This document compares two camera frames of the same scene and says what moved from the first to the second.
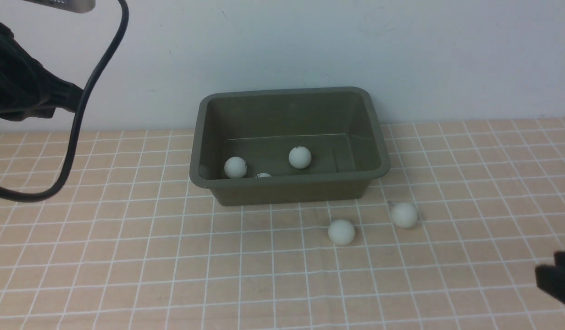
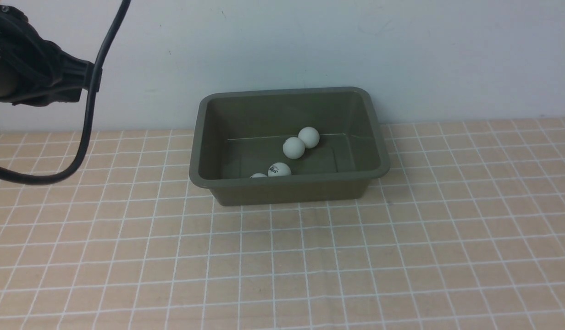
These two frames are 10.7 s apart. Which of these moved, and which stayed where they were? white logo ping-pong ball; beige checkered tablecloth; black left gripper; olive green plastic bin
Moved: black left gripper; white logo ping-pong ball
Stayed: beige checkered tablecloth; olive green plastic bin
